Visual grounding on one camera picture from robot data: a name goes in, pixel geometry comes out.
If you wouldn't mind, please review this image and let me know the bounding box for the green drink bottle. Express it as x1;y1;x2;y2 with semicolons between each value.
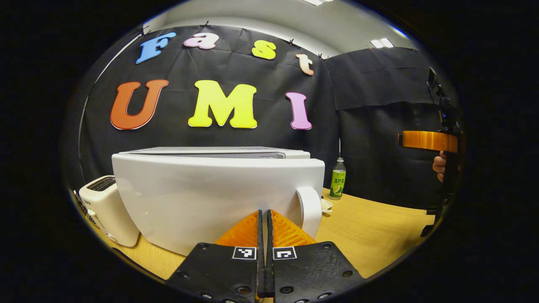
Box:
329;158;347;200

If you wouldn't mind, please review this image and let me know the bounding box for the white microwave oven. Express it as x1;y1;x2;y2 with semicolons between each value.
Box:
112;146;326;256

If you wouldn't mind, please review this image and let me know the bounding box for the white toaster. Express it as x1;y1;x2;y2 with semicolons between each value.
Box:
79;175;141;248

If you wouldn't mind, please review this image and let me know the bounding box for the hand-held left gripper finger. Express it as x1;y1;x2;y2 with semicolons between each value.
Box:
266;209;365;303
166;210;265;303

